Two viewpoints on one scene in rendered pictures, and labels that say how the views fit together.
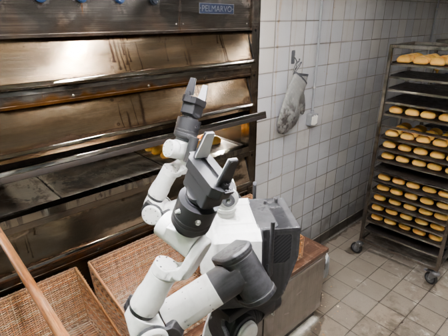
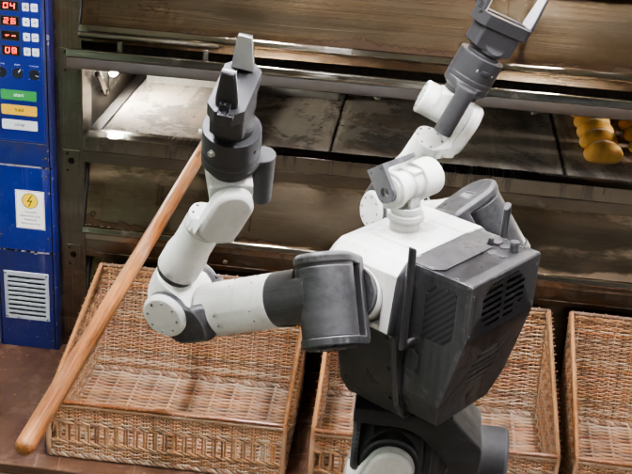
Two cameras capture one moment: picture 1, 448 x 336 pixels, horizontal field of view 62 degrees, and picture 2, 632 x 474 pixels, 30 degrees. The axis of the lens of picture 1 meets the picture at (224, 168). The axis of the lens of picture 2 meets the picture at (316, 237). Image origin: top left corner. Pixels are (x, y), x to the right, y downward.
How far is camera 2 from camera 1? 1.30 m
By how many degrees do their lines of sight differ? 43
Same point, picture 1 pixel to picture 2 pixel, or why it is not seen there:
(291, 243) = (454, 311)
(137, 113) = not seen: hidden behind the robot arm
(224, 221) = (386, 231)
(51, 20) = not seen: outside the picture
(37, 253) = (258, 228)
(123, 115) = not seen: hidden behind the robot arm
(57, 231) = (301, 206)
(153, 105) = (556, 28)
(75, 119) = (381, 13)
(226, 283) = (278, 290)
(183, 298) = (228, 286)
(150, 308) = (170, 264)
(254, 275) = (318, 298)
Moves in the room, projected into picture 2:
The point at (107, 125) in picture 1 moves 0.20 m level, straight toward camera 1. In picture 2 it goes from (438, 41) to (399, 59)
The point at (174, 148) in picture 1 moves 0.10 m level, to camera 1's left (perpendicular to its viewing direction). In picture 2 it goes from (423, 97) to (386, 83)
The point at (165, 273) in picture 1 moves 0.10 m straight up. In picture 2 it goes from (190, 219) to (191, 160)
